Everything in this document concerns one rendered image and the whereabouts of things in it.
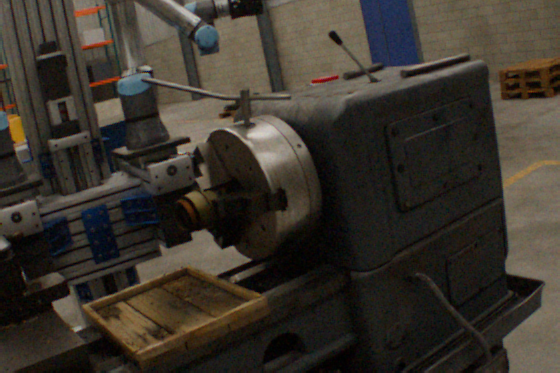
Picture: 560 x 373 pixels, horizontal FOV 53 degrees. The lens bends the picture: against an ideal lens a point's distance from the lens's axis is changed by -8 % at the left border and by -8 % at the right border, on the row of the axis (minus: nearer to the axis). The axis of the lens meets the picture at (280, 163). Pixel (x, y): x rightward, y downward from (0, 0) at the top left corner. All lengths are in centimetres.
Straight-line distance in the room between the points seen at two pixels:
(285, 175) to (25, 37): 115
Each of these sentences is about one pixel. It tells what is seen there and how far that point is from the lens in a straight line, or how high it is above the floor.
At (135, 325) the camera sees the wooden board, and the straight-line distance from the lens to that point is 134.
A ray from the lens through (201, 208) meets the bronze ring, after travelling 131.
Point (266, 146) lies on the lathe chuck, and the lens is 130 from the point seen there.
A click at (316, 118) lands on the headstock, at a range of 134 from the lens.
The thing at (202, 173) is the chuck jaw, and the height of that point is 115.
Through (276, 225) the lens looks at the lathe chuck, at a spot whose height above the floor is 103.
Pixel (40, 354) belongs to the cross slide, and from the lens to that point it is 112.
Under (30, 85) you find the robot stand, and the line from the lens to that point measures 211.
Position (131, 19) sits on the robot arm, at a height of 159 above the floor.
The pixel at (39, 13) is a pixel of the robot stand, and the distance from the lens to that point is 215.
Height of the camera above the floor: 140
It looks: 11 degrees down
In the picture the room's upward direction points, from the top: 12 degrees counter-clockwise
